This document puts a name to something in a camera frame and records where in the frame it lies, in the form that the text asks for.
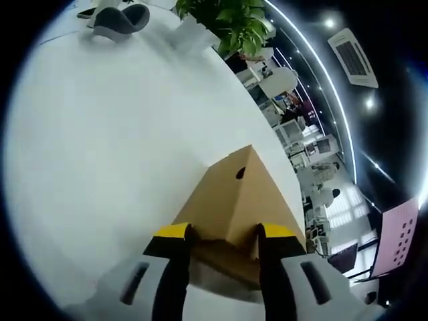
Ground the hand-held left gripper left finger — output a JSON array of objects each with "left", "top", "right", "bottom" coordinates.
[{"left": 66, "top": 223, "right": 194, "bottom": 321}]

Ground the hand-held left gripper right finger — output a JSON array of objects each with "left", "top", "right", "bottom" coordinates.
[{"left": 255, "top": 223, "right": 381, "bottom": 321}]

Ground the brown cardboard shoe box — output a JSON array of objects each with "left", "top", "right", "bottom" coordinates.
[{"left": 172, "top": 144, "right": 307, "bottom": 292}]

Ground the curved ceiling light strip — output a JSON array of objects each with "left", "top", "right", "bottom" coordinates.
[{"left": 263, "top": 0, "right": 357, "bottom": 183}]

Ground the ceiling air conditioner vent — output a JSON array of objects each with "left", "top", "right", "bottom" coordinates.
[{"left": 327, "top": 28, "right": 379, "bottom": 88}]

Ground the grey headset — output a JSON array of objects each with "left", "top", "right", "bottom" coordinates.
[{"left": 92, "top": 3, "right": 151, "bottom": 43}]

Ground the green potted plant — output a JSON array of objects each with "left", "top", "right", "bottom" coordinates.
[{"left": 173, "top": 0, "right": 270, "bottom": 63}]

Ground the large wall display screen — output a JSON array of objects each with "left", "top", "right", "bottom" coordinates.
[{"left": 369, "top": 197, "right": 421, "bottom": 278}]

